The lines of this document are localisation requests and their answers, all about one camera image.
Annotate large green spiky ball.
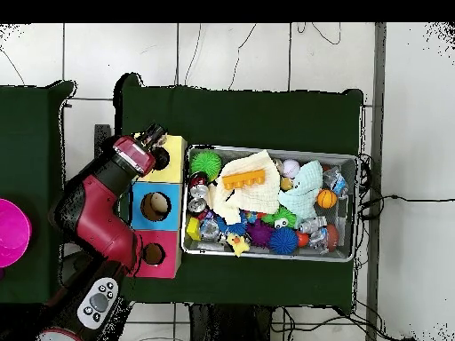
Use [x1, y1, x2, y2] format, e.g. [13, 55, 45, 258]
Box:
[189, 151, 223, 183]

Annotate dark green side table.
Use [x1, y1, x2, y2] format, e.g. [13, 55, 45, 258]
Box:
[0, 80, 81, 306]

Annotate cream waffle cloth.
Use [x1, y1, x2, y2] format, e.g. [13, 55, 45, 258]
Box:
[209, 149, 281, 226]

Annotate orange plastic compartment tray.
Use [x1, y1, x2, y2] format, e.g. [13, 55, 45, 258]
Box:
[222, 169, 267, 190]

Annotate black upright post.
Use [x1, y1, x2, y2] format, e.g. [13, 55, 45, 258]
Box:
[92, 123, 112, 159]

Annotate mint green knitted cloth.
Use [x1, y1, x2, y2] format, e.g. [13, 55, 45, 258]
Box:
[278, 160, 323, 225]

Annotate shallow wire mesh bin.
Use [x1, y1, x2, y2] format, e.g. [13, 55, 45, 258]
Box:
[180, 144, 358, 263]

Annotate silver toy robot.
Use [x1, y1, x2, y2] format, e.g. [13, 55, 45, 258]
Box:
[297, 216, 328, 234]

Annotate magenta round disc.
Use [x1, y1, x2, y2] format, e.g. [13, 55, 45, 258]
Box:
[0, 197, 33, 269]

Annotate small orange basketball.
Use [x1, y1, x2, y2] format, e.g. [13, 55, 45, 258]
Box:
[315, 188, 339, 210]

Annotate white baseball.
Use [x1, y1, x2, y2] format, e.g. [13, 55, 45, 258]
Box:
[282, 158, 300, 178]

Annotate small brown football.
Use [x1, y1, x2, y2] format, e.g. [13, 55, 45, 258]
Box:
[324, 224, 340, 251]

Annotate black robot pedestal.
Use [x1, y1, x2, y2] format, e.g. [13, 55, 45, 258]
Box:
[188, 303, 275, 341]

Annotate blue spiky ball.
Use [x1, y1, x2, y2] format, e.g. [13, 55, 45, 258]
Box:
[268, 226, 299, 256]

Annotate black power cable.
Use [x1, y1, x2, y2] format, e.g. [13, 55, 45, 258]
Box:
[356, 193, 455, 219]

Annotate wooden box with three holes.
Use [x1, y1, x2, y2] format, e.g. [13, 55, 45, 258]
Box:
[124, 133, 188, 279]

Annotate purple spiky ball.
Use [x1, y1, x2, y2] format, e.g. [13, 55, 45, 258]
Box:
[245, 219, 275, 248]

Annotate dark green table cloth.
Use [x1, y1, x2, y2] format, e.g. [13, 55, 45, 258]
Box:
[111, 72, 365, 309]

